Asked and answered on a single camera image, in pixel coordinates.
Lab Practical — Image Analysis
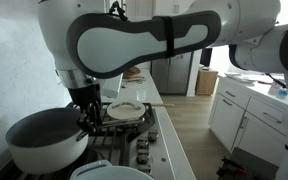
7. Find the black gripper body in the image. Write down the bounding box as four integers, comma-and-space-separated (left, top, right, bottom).
67, 83, 102, 110

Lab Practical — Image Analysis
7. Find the white saucepan with metal handle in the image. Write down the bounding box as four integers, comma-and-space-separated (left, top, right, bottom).
5, 107, 146, 176

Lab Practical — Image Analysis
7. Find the black gas cooktop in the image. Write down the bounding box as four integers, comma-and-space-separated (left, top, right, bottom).
0, 101, 172, 180

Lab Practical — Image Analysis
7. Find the clear drinking glass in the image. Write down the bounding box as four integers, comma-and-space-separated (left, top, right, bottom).
136, 89, 147, 102

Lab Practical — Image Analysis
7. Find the metal stove knob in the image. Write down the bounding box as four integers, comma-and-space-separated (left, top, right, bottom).
136, 150, 151, 165
137, 164, 153, 176
136, 137, 150, 151
147, 129, 160, 143

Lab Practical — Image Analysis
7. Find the wooden spatula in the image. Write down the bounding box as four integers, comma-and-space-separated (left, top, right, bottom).
150, 102, 176, 108

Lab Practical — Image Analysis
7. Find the small wooden cabinet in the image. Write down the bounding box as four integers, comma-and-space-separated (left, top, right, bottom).
195, 67, 219, 97

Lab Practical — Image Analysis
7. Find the white cabinet above refrigerator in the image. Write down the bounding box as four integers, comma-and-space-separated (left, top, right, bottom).
123, 0, 198, 21

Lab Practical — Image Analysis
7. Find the black monitor screen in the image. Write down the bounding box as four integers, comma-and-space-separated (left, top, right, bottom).
199, 46, 214, 69

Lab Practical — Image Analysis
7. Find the white kitchen island cabinet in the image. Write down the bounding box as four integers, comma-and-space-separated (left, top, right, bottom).
207, 71, 288, 168

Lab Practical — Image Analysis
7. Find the stack of white papers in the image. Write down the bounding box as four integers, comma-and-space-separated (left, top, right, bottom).
223, 71, 258, 84

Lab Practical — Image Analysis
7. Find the black and red tool case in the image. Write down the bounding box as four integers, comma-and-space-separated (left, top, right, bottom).
216, 146, 280, 180

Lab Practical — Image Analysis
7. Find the small blue package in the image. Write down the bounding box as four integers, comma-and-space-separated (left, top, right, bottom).
276, 88, 288, 100

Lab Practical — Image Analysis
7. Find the long black loose cable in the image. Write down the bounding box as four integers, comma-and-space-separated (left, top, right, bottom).
122, 75, 147, 85

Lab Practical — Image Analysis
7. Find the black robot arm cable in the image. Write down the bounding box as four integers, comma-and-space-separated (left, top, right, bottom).
108, 0, 129, 22

